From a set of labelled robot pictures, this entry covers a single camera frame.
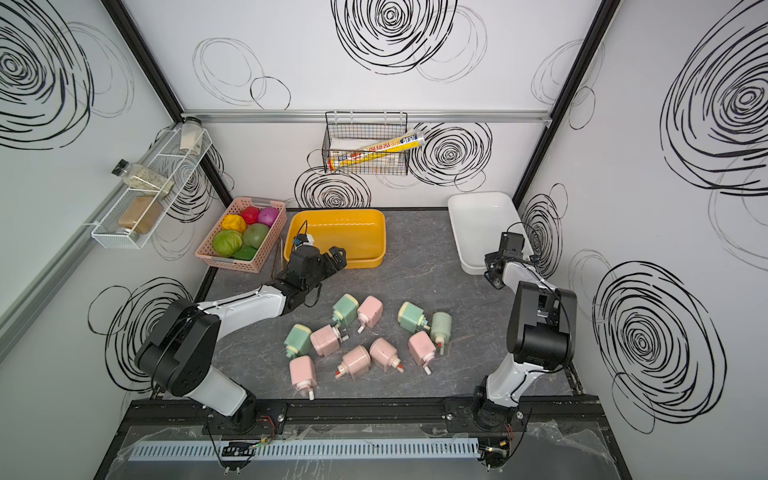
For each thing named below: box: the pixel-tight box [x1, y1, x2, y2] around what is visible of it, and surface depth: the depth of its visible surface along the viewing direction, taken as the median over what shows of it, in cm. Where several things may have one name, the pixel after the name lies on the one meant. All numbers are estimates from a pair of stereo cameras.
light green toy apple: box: [242, 223, 269, 249], surface depth 104 cm
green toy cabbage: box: [213, 229, 243, 257], surface depth 104 cm
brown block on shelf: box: [118, 196, 164, 234], surface depth 69 cm
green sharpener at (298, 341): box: [284, 324, 312, 359], surface depth 82 cm
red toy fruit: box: [241, 206, 260, 225], surface depth 114 cm
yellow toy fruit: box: [221, 214, 247, 234], surface depth 110 cm
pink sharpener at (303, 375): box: [289, 355, 317, 401], surface depth 77 cm
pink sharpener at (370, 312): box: [357, 295, 383, 333], surface depth 88 cm
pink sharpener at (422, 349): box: [408, 331, 436, 375], surface depth 80 cm
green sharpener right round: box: [431, 311, 453, 355], surface depth 84 cm
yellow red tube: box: [328, 133, 425, 171], surface depth 86 cm
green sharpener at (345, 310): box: [332, 293, 360, 329], surface depth 88 cm
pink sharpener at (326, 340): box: [310, 324, 343, 357], surface depth 82 cm
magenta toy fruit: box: [258, 207, 280, 227], surface depth 113 cm
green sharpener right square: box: [397, 301, 431, 333], surface depth 86 cm
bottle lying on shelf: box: [111, 158, 175, 196], surface depth 73 cm
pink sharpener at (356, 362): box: [335, 345, 371, 380], surface depth 77 cm
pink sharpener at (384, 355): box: [369, 337, 404, 373], surface depth 79 cm
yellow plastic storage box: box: [284, 209, 387, 270], surface depth 114 cm
